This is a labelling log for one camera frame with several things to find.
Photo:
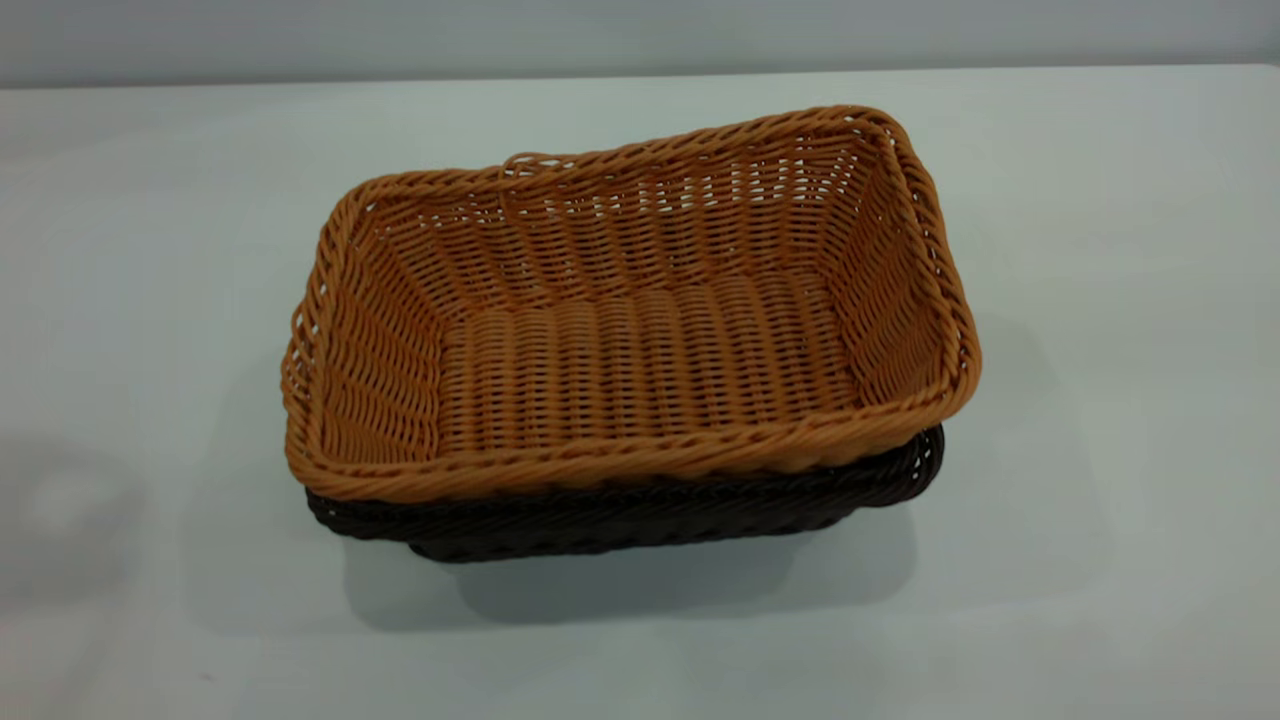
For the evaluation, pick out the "orange wicker basket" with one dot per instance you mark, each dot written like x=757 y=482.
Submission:
x=650 y=360

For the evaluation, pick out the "black wicker basket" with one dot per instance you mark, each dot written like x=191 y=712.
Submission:
x=620 y=520

